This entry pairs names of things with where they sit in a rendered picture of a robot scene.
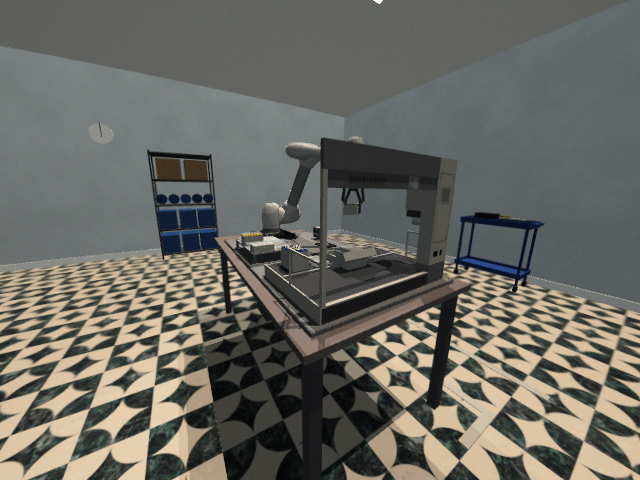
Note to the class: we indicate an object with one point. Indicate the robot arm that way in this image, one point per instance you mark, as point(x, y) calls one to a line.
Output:
point(272, 215)

